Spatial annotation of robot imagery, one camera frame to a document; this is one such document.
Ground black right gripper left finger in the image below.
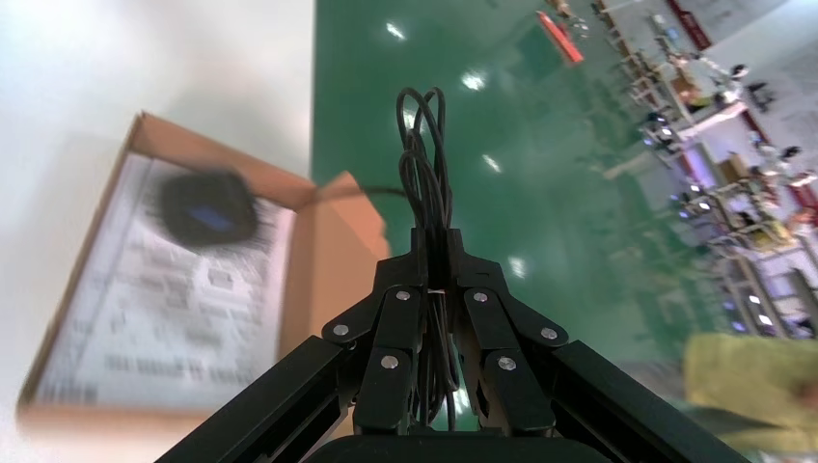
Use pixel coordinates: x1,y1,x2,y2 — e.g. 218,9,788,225
152,229,442,463

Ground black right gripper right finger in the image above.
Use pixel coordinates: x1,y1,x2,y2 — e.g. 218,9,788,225
446,229,749,463

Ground black wired computer mouse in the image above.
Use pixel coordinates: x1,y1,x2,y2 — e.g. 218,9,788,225
156,87,461,432

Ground brown cardboard box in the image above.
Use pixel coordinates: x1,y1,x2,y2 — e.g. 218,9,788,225
15,111,393,442

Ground white printed instruction sheet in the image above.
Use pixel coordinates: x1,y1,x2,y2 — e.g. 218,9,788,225
35,152,296,410

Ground person in yellow coat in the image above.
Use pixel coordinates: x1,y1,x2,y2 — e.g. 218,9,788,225
682,332,818,456

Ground background workstation racks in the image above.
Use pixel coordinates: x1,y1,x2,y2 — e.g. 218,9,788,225
594,0,818,340

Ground red long floor object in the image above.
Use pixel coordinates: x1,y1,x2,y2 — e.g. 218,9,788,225
535,9,585,66

